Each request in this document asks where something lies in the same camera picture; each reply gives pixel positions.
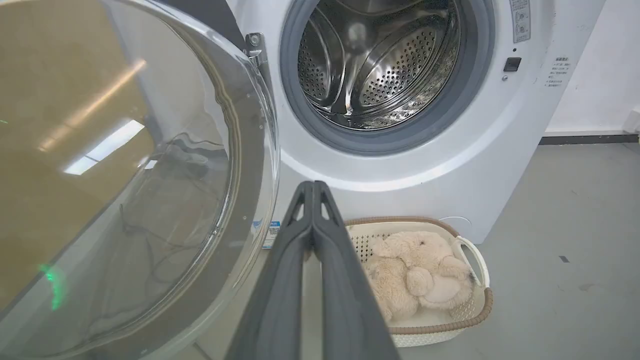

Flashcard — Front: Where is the white plastic laundry basket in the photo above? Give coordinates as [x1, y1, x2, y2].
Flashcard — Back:
[344, 216, 494, 348]

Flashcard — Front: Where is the cream plush teddy bear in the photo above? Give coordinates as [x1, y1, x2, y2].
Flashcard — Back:
[363, 230, 474, 322]

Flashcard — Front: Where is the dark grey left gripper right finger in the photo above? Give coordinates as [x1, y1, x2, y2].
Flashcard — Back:
[312, 180, 401, 360]

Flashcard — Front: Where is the white front-load washing machine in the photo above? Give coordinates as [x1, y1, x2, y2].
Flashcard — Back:
[225, 0, 607, 250]

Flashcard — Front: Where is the metal door hinge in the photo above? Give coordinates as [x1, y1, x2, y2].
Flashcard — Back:
[244, 32, 269, 68]

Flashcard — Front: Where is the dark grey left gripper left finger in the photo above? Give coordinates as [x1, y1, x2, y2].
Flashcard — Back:
[226, 181, 315, 360]

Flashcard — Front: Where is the steel washing machine drum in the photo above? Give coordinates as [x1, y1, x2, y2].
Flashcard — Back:
[298, 0, 461, 131]

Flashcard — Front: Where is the glass washer door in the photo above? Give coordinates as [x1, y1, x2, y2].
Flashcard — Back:
[0, 0, 281, 360]

